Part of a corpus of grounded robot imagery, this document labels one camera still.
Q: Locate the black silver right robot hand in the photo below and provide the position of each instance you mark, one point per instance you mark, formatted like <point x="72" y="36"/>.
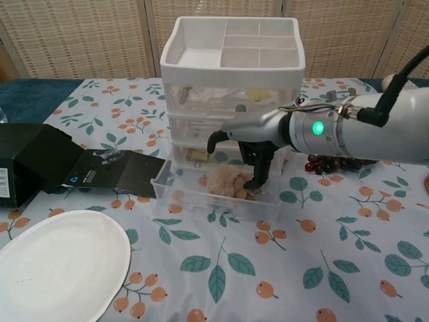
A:
<point x="258" y="129"/>

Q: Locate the clear plastic drawer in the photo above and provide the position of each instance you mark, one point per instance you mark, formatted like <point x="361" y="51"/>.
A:
<point x="191" y="129"/>
<point x="214" y="97"/>
<point x="187" y="198"/>

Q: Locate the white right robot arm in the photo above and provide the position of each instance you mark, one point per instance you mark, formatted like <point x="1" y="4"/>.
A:
<point x="385" y="131"/>

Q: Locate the black cardboard box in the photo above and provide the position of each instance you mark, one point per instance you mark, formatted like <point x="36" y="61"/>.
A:
<point x="37" y="157"/>

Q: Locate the beige fluffy pompom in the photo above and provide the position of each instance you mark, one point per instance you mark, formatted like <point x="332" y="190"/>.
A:
<point x="223" y="179"/>

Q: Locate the dark red grape bunch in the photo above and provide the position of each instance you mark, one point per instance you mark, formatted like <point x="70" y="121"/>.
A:
<point x="326" y="164"/>

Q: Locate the cream sauce squeeze bottle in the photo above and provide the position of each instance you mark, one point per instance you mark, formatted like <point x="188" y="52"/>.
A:
<point x="388" y="82"/>

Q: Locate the floral print tablecloth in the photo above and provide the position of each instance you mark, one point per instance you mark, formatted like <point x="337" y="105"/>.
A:
<point x="268" y="268"/>

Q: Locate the round woven rattan coaster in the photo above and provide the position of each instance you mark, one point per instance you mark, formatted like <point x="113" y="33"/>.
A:
<point x="427" y="185"/>

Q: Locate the bamboo folding screen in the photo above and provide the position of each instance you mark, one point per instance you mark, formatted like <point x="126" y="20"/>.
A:
<point x="83" y="37"/>

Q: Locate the white round plate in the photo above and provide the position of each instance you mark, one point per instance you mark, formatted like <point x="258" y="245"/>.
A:
<point x="57" y="265"/>

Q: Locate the white drawer organizer box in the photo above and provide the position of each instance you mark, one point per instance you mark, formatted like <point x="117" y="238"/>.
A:
<point x="201" y="72"/>

